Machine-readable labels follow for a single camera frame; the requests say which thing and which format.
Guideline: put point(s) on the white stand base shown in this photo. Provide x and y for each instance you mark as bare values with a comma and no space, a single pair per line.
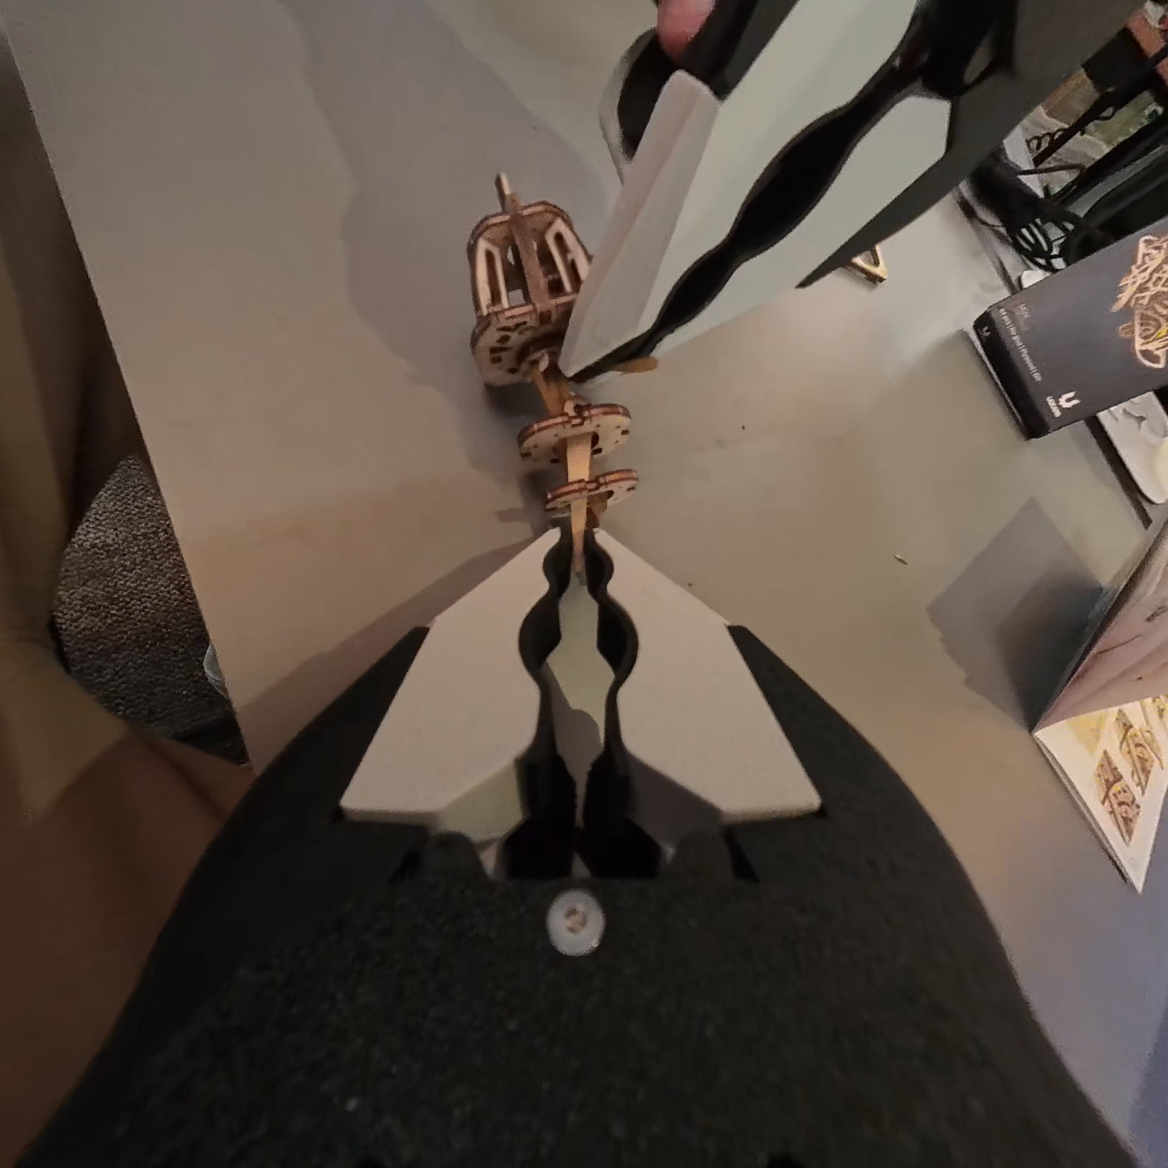
1141,447

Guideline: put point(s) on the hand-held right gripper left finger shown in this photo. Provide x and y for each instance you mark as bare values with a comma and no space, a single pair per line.
447,731

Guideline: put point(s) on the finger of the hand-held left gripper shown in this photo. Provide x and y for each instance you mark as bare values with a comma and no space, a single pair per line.
841,201
695,201

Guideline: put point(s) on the black cardboard box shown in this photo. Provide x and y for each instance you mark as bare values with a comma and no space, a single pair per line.
1077,365

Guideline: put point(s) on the person's left hand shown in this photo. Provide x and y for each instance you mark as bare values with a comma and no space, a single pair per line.
685,23

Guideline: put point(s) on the wooden gear model assembly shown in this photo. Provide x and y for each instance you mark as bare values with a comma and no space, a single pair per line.
511,343

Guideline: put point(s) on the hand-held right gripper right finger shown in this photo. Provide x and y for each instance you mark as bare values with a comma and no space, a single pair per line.
713,731

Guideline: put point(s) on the white instruction booklet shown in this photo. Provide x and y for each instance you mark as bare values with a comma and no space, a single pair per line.
1123,712

